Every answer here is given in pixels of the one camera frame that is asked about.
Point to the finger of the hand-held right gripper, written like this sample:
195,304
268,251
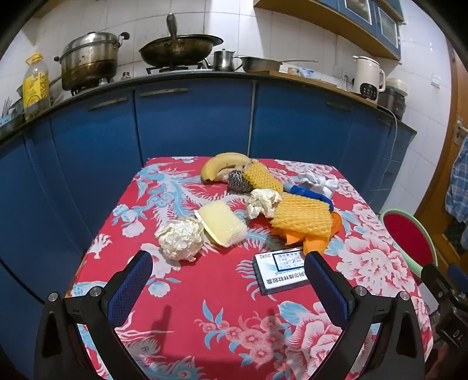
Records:
433,281
459,272

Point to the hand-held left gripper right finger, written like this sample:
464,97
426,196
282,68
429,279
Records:
325,288

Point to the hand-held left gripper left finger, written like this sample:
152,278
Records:
128,288

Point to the orange paper scrap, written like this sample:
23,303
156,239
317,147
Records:
314,244

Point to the white and blue cardboard box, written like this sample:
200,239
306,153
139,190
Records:
278,270

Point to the green-rimmed red basin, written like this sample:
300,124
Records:
406,237

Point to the large white paper ball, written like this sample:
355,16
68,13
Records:
179,237

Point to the large yellow foam fruit net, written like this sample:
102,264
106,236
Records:
301,215

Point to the white cloth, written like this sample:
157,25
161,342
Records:
318,182

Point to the small white paper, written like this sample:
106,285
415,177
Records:
261,202

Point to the pale yellow sponge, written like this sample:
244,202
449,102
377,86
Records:
219,221

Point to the small yellow foam fruit net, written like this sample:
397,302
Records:
261,177

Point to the steel wool scrubber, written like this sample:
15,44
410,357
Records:
237,181

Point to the blue plaid shirt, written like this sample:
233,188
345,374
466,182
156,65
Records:
459,190

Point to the red floral tablecloth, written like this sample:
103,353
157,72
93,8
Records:
219,329

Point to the ginger root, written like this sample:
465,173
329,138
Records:
223,175

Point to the yellow banana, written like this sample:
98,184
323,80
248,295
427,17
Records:
223,162

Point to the wooden door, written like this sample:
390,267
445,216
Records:
457,109

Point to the blue kitchen cabinet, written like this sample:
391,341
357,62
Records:
182,120

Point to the rice cooker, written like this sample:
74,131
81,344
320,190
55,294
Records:
393,98

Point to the metal utensil rack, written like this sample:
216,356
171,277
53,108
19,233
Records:
11,117

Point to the white electric kettle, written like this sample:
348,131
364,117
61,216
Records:
367,76

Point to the white and blue packets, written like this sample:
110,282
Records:
303,72

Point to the yellow cooking oil bottle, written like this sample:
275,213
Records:
34,87

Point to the gas stove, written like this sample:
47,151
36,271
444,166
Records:
175,70

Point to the steel steamer pot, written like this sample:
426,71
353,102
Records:
87,62

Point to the steel frying pan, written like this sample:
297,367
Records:
259,65

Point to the dark wok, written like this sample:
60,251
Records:
175,51

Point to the small steel kettle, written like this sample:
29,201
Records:
223,60

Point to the white wall socket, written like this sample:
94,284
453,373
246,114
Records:
436,79

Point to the blue wall cabinet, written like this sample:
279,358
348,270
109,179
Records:
365,22

